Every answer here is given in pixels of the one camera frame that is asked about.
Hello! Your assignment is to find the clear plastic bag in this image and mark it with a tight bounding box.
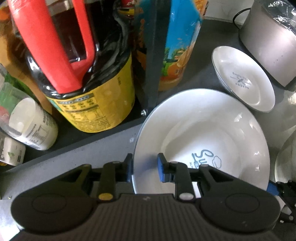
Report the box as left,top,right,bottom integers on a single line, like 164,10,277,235
260,0,295,34

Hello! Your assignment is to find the white small plastic bottle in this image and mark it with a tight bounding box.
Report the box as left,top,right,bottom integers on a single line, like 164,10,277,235
1,82,58,151

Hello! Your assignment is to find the white sweet logo plate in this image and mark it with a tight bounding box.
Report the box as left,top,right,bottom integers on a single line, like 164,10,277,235
132,89,270,194

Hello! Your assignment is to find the white bakery logo plate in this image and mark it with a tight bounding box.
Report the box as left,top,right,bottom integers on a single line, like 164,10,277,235
211,46,275,113

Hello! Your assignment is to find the black power cable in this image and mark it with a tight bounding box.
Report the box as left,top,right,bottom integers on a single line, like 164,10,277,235
232,7,251,30

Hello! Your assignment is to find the orange juice bottle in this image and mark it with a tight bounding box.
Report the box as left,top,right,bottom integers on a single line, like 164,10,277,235
133,1,208,91

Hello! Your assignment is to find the soy sauce bottle red handle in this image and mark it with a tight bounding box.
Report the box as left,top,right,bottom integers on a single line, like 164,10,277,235
8,1,135,133

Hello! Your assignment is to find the white ceramic bowl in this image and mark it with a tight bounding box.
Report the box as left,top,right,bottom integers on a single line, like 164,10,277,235
274,132,295,183

